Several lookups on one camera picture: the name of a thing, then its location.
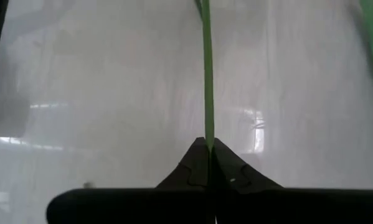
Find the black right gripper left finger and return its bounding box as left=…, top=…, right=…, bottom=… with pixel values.
left=45, top=136, right=212, bottom=224

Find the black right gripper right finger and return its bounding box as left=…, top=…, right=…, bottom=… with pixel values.
left=210, top=138, right=373, bottom=224

